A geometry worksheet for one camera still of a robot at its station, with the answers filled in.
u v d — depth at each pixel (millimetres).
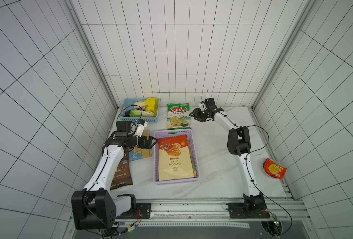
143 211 725
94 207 385
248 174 656
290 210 766
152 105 1100
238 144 669
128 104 1212
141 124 724
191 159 858
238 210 727
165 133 1038
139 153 920
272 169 814
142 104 1115
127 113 1102
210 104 897
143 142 697
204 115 946
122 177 814
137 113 1061
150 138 715
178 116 1139
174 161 833
